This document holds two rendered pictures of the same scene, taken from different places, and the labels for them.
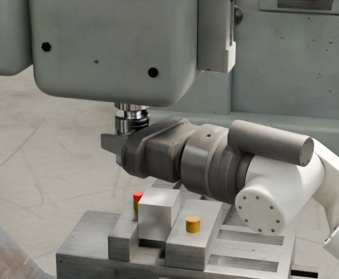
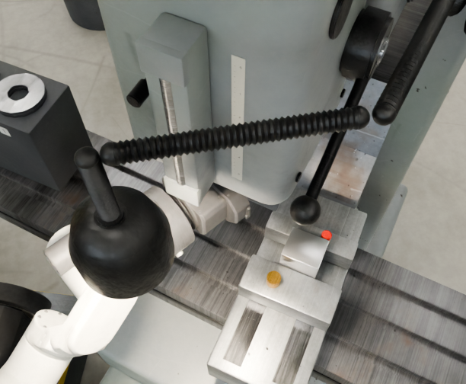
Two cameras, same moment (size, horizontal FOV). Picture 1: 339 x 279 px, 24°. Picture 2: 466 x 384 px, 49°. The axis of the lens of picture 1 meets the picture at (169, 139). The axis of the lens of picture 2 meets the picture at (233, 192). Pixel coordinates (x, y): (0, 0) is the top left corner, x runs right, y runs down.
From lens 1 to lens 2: 1.12 m
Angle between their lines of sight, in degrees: 77
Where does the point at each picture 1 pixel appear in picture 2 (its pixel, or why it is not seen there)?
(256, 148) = not seen: hidden behind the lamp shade
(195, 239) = (252, 279)
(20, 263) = (348, 184)
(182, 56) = (133, 124)
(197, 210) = (313, 294)
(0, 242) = (359, 163)
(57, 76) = not seen: hidden behind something
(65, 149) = not seen: outside the picture
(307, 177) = (68, 280)
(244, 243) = (282, 344)
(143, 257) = (270, 248)
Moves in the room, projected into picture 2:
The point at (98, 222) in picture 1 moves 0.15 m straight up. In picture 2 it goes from (339, 220) to (358, 173)
